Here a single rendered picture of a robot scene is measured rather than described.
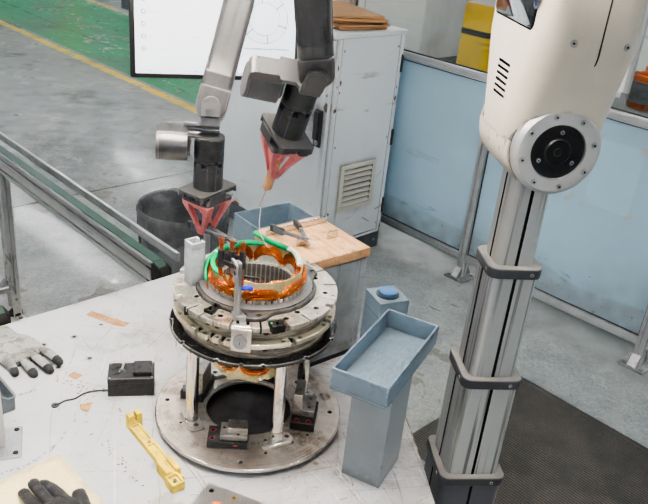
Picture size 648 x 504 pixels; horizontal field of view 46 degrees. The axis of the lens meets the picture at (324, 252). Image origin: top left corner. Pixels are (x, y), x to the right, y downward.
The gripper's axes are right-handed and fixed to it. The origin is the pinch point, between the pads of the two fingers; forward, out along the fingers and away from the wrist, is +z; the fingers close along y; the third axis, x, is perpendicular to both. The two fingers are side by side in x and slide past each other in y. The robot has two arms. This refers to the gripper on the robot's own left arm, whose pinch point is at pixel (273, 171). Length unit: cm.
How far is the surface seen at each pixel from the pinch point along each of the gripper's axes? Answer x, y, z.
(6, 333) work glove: -39, -27, 71
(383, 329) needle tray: 23.2, 20.7, 23.2
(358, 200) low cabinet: 152, -157, 147
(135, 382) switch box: -17, 2, 56
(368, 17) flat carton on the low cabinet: 141, -192, 61
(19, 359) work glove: -38, -15, 66
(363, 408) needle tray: 13.5, 34.7, 27.8
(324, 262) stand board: 22.2, -3.4, 28.4
